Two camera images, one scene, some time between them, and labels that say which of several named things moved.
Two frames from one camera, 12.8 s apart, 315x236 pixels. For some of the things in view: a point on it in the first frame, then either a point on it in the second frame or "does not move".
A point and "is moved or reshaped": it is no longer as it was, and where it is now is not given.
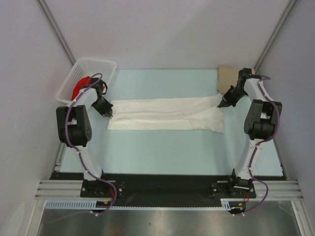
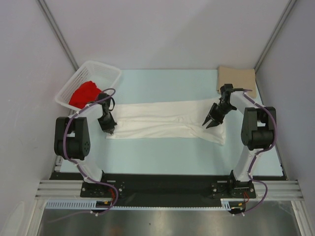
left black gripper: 106,110 to 110,128
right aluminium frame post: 287,10 does not move
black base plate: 141,190 does not move
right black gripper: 227,100 to 213,115
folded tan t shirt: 227,78 does not move
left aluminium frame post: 54,25 does not move
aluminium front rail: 276,189 does not move
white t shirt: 201,113 is moved or reshaped
